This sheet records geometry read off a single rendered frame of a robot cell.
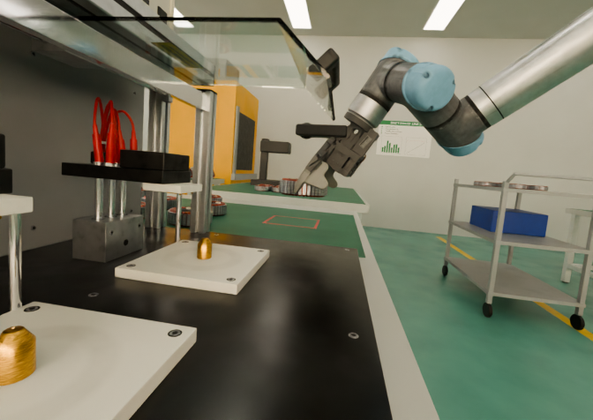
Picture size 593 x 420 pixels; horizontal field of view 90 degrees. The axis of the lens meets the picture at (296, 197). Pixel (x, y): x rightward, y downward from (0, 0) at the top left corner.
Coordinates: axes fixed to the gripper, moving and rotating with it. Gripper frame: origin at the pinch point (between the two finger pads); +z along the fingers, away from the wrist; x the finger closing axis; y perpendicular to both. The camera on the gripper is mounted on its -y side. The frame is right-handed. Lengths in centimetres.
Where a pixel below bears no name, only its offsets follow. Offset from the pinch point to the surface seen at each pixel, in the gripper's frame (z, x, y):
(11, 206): 0, -54, -1
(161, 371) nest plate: 4, -52, 12
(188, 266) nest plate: 8.8, -36.1, 2.3
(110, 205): 11.1, -34.8, -13.3
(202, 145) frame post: 1.6, -15.9, -18.0
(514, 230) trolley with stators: -33, 211, 112
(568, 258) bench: -46, 298, 194
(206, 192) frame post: 8.9, -15.8, -11.9
